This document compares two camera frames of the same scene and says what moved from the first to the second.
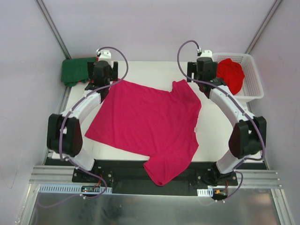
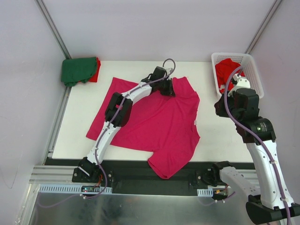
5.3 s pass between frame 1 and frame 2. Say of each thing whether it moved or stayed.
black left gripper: moved
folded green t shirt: stayed
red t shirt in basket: stayed
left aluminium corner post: stayed
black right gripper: moved
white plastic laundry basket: stayed
